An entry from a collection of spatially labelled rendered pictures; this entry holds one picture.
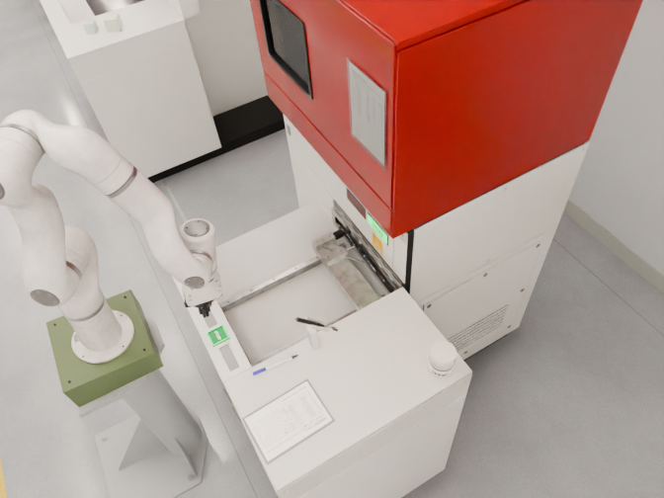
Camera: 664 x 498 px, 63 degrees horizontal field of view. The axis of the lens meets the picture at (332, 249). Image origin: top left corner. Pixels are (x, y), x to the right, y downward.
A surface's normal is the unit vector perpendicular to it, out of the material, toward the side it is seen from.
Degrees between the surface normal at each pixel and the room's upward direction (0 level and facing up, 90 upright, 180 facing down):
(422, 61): 90
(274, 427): 0
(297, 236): 0
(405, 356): 0
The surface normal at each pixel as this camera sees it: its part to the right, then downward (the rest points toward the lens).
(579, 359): -0.07, -0.62
